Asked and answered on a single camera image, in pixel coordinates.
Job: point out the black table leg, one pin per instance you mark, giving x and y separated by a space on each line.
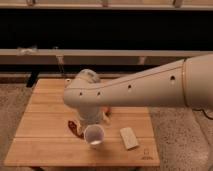
32 78

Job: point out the red pepper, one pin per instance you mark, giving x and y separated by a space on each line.
73 128

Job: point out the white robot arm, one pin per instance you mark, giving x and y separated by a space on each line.
183 83

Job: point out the grey metal rail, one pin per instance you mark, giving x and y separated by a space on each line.
30 56

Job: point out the wooden table board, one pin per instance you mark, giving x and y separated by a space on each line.
44 139

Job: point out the white rectangular block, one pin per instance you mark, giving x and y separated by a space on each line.
129 138

